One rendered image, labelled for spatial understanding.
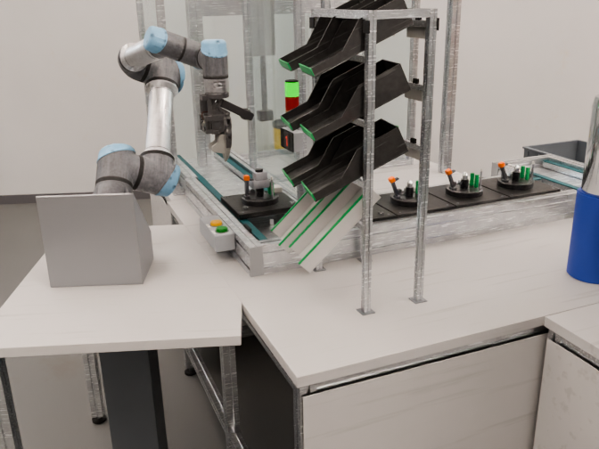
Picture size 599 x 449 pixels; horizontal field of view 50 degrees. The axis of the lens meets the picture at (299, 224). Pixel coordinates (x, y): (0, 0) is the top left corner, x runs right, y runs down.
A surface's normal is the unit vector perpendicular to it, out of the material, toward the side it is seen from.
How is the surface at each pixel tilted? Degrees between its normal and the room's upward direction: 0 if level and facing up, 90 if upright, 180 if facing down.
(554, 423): 90
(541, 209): 90
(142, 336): 0
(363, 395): 90
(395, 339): 0
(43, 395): 0
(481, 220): 90
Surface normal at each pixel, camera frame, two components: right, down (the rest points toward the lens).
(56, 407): -0.02, -0.94
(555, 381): -0.92, 0.15
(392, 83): 0.22, 0.33
